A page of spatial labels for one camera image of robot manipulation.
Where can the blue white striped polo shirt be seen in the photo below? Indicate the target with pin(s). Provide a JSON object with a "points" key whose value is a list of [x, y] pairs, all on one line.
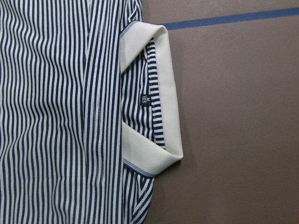
{"points": [[88, 111]]}

